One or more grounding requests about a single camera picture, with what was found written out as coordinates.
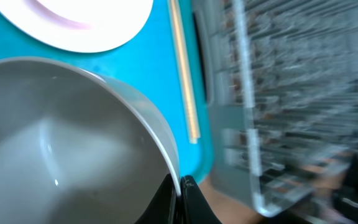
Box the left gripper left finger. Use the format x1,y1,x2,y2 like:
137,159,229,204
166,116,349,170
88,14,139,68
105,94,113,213
135,174,177,224

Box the large pink plate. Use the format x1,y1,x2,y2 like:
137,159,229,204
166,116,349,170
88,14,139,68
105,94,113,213
0,0,154,53

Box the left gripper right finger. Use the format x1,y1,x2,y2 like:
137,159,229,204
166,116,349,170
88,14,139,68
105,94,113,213
181,175,221,224

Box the teal serving tray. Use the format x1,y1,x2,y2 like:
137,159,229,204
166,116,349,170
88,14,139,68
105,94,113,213
0,1,213,183

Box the grey dishwasher rack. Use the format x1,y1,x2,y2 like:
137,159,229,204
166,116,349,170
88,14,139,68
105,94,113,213
191,0,358,217

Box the wooden chopstick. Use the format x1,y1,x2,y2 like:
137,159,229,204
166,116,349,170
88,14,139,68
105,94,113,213
167,0,201,144

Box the grey bowl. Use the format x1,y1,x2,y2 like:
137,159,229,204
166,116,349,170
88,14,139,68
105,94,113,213
0,57,181,224

